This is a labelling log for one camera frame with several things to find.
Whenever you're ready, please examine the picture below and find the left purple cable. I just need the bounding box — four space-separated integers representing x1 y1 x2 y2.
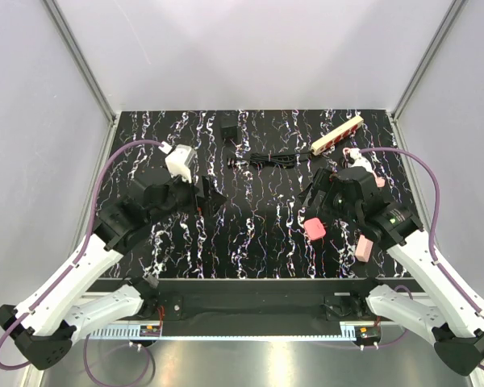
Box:
0 139 165 384

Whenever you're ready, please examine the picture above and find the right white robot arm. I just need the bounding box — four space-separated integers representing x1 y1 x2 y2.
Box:
299 166 484 376

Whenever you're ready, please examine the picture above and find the pink square plug adapter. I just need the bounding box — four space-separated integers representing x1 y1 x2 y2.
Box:
303 218 326 241

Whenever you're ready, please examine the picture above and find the black cube adapter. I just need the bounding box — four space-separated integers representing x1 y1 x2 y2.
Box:
219 111 239 143

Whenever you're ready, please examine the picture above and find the black power cord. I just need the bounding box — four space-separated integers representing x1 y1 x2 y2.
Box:
227 150 312 170

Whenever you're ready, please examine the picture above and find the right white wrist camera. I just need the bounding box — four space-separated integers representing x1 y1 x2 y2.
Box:
343 148 386 189

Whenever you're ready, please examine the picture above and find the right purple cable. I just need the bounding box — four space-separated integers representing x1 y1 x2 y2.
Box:
306 146 484 374

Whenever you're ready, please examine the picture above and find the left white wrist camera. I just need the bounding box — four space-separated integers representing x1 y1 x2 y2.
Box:
160 142 197 183

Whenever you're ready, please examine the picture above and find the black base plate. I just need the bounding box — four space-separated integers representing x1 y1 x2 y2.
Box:
133 279 381 339

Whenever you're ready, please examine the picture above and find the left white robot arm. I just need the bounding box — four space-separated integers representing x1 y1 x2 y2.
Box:
0 171 227 370

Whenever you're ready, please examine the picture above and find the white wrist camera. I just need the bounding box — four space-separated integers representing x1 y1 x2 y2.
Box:
160 142 197 183
343 148 386 189

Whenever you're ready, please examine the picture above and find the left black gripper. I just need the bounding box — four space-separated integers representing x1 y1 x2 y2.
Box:
148 167 227 226

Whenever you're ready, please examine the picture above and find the pink power strip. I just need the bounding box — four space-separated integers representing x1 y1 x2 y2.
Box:
355 235 373 263

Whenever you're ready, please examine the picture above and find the purple cable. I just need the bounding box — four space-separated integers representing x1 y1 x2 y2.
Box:
306 146 484 374
0 139 165 384

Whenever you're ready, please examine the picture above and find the beige red power strip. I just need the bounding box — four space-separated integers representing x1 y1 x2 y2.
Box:
310 115 364 156

